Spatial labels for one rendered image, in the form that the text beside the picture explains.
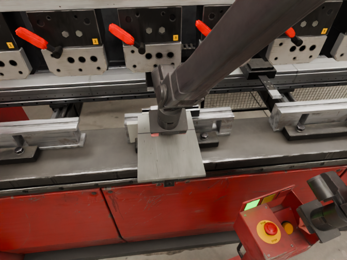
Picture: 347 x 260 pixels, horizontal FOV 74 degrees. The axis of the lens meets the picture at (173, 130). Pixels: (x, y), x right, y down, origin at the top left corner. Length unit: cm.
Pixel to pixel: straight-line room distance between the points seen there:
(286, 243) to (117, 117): 188
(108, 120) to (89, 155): 148
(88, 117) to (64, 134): 156
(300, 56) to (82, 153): 77
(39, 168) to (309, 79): 117
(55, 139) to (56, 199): 24
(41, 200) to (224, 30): 88
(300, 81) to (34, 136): 112
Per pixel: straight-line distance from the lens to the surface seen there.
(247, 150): 87
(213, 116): 83
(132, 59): 65
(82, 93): 106
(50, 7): 64
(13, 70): 74
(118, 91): 103
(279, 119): 94
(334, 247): 187
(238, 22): 29
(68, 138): 89
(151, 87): 74
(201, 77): 36
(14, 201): 104
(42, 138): 92
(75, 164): 86
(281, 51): 74
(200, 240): 156
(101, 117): 238
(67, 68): 69
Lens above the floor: 151
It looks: 45 degrees down
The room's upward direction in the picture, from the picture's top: straight up
